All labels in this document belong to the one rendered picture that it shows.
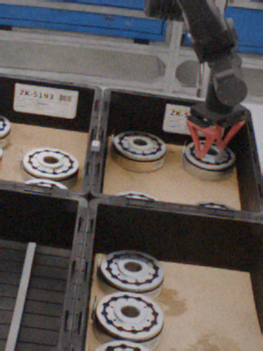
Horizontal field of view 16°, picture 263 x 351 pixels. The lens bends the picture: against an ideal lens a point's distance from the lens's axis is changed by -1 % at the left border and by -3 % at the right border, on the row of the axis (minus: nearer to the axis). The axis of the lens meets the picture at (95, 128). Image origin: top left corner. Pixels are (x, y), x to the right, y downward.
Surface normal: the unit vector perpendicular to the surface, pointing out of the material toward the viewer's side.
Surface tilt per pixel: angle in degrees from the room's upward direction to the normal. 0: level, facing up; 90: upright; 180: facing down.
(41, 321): 0
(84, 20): 90
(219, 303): 0
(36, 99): 90
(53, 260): 0
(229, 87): 89
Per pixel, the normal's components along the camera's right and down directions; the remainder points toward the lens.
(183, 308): 0.12, -0.87
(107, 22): 0.00, 0.48
